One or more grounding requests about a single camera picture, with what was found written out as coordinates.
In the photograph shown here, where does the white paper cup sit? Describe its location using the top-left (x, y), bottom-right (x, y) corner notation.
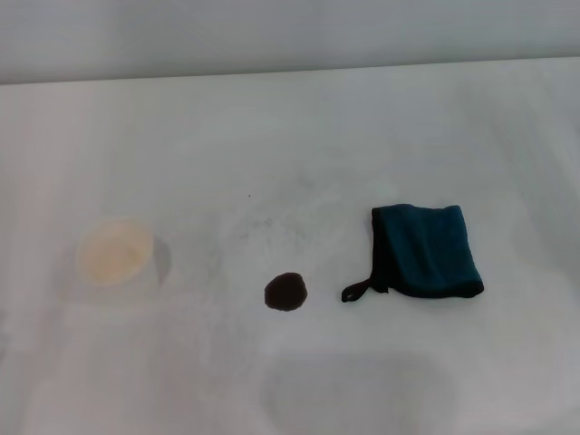
top-left (75, 216), bottom-right (156, 287)

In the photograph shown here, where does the black liquid stain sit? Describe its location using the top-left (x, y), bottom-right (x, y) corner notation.
top-left (263, 271), bottom-right (309, 313)

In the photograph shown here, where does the blue rag with black trim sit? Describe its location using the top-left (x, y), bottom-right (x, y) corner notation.
top-left (340, 203), bottom-right (486, 304)

